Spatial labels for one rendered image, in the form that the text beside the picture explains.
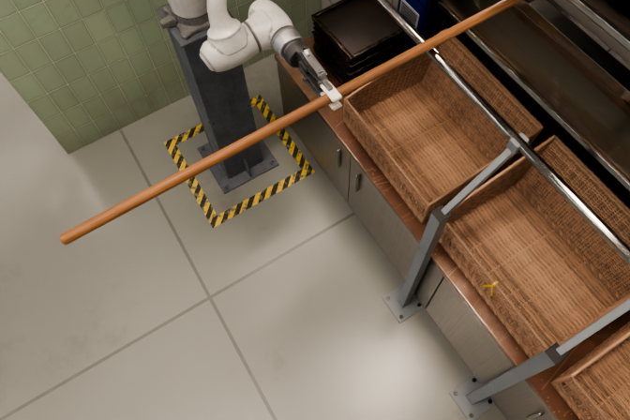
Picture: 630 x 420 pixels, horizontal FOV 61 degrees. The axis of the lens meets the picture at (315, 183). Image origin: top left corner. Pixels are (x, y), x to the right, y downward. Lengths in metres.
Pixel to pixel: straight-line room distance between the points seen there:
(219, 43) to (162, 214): 1.35
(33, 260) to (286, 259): 1.22
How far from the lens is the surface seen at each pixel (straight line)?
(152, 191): 1.43
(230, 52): 1.63
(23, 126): 3.38
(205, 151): 2.90
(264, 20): 1.67
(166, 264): 2.68
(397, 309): 2.51
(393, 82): 2.25
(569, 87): 1.93
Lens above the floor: 2.42
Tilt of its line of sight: 62 degrees down
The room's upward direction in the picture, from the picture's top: 3 degrees counter-clockwise
